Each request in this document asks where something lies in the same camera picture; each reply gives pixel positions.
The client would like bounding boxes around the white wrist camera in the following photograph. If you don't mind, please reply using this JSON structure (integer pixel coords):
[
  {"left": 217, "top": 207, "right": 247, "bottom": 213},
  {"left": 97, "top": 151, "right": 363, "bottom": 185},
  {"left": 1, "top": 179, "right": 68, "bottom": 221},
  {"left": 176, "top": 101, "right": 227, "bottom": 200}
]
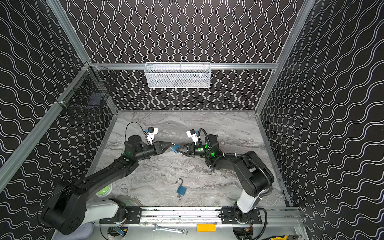
[
  {"left": 145, "top": 127, "right": 158, "bottom": 145},
  {"left": 186, "top": 129, "right": 199, "bottom": 145}
]

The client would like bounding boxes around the white wire mesh basket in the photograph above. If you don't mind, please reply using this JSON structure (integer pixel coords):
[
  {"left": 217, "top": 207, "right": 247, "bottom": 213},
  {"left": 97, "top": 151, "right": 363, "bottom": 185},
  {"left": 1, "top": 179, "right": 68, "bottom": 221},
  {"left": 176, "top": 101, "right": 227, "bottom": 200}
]
[{"left": 144, "top": 67, "right": 212, "bottom": 89}]

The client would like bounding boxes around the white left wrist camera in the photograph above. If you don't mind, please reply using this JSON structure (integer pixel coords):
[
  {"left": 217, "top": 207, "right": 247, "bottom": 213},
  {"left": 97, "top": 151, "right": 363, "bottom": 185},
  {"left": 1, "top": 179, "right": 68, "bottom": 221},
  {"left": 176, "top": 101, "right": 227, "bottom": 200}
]
[{"left": 145, "top": 127, "right": 158, "bottom": 145}]

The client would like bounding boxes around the aluminium left side bar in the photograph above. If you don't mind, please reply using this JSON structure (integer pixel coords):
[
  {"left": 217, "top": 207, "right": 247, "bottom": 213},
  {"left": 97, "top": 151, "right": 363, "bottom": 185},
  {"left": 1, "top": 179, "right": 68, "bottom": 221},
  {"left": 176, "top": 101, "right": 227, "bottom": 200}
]
[{"left": 1, "top": 63, "right": 90, "bottom": 191}]

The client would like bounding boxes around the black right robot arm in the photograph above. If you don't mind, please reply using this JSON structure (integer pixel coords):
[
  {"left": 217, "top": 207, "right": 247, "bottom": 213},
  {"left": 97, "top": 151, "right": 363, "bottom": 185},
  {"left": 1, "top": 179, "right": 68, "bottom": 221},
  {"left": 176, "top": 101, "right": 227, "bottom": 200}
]
[{"left": 173, "top": 134, "right": 275, "bottom": 215}]

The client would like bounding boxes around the aluminium corner frame post right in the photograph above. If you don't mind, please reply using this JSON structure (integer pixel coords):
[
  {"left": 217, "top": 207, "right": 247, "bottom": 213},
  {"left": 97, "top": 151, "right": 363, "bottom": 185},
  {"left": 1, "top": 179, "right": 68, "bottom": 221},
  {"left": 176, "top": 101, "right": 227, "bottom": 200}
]
[{"left": 255, "top": 0, "right": 316, "bottom": 116}]

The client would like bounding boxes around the green push button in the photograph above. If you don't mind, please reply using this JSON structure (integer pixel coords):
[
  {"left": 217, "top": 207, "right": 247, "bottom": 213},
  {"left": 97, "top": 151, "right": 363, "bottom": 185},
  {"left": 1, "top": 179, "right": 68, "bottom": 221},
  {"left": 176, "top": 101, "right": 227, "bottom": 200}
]
[{"left": 96, "top": 184, "right": 113, "bottom": 198}]

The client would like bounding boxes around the yellow black tool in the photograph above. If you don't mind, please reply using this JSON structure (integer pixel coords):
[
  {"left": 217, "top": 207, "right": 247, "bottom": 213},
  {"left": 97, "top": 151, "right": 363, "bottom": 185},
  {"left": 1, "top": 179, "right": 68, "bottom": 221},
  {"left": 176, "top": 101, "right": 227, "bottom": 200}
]
[{"left": 263, "top": 235, "right": 301, "bottom": 240}]

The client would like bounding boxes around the aluminium back crossbar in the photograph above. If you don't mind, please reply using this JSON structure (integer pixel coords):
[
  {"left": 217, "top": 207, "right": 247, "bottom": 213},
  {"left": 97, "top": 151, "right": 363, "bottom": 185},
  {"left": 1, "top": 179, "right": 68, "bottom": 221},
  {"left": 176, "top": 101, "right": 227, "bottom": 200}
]
[{"left": 93, "top": 62, "right": 278, "bottom": 71}]

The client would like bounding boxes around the aluminium corner frame post left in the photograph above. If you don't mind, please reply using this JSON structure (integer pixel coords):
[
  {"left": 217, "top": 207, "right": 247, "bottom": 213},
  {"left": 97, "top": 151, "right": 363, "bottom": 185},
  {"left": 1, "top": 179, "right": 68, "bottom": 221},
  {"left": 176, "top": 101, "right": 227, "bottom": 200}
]
[{"left": 47, "top": 0, "right": 92, "bottom": 63}]

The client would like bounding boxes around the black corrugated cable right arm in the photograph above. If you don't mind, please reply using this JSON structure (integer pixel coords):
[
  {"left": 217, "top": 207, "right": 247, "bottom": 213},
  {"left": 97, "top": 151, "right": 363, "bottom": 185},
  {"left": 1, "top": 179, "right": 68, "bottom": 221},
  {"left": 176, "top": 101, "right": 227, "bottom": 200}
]
[{"left": 215, "top": 152, "right": 274, "bottom": 196}]

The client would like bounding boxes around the black wire mesh basket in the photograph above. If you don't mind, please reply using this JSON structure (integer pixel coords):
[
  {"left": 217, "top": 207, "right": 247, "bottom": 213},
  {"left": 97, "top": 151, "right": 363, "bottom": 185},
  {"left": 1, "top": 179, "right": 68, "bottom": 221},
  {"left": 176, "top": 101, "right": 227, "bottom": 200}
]
[{"left": 60, "top": 66, "right": 118, "bottom": 122}]

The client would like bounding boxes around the aluminium corner frame post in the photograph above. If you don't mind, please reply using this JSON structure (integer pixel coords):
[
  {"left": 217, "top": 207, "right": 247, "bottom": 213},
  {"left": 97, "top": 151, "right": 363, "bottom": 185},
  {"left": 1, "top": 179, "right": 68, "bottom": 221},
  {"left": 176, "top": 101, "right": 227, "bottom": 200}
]
[
  {"left": 47, "top": 0, "right": 92, "bottom": 63},
  {"left": 255, "top": 0, "right": 316, "bottom": 116}
]

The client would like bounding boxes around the yellow block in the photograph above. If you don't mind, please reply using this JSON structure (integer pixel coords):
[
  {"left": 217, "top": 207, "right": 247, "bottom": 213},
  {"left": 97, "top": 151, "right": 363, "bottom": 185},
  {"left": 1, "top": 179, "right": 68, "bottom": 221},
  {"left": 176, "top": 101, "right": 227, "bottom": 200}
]
[{"left": 197, "top": 224, "right": 217, "bottom": 233}]

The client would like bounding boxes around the silver combination wrench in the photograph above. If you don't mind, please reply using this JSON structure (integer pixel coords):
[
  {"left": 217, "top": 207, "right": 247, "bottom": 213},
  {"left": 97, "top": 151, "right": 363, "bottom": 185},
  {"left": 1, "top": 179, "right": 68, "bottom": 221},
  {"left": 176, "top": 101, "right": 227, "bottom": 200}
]
[{"left": 152, "top": 224, "right": 188, "bottom": 235}]

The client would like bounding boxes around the blue padlock front large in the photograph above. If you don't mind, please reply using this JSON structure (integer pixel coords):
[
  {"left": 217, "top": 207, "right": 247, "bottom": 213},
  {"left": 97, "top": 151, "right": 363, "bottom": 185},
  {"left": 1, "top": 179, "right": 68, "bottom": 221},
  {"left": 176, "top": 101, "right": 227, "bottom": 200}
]
[{"left": 176, "top": 178, "right": 187, "bottom": 199}]

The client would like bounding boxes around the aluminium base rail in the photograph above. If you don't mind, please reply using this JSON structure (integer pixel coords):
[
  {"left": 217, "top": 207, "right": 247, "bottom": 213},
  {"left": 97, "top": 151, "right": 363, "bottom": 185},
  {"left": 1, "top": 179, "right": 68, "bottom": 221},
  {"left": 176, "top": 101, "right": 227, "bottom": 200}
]
[{"left": 59, "top": 206, "right": 301, "bottom": 227}]

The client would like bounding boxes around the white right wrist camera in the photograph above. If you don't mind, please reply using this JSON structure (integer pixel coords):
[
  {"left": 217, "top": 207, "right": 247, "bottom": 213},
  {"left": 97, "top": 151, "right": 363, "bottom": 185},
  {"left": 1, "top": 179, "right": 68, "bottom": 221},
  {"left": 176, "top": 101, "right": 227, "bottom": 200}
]
[{"left": 186, "top": 129, "right": 199, "bottom": 145}]

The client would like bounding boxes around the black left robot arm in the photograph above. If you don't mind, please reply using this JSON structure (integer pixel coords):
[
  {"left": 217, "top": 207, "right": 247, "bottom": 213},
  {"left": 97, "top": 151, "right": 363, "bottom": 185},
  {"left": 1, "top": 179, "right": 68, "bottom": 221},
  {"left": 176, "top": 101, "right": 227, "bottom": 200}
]
[{"left": 37, "top": 135, "right": 173, "bottom": 235}]

